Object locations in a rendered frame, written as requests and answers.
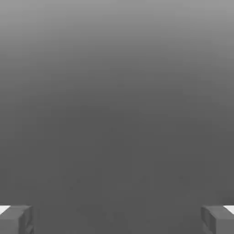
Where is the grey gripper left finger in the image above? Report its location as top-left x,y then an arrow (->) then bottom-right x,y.
0,205 -> 35,234

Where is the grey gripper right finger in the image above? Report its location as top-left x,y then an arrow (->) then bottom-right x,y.
200,205 -> 234,234

